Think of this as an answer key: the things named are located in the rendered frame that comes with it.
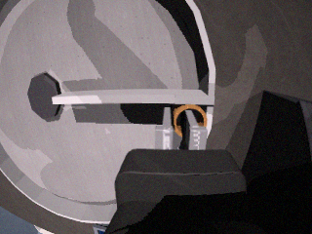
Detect bronze bushing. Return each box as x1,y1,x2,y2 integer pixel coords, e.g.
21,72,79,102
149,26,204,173
174,104,208,137

